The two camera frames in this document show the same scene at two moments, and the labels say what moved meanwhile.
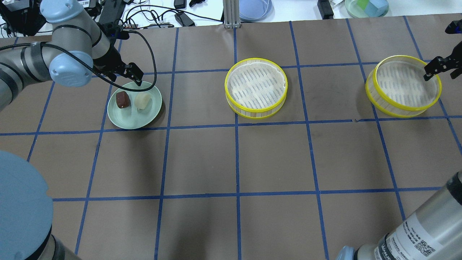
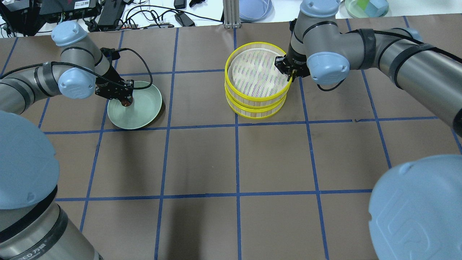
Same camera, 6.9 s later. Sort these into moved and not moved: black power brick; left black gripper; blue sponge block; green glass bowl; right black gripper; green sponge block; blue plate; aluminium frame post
Moved: right black gripper; left black gripper
Not moved: green sponge block; green glass bowl; aluminium frame post; blue plate; black power brick; blue sponge block
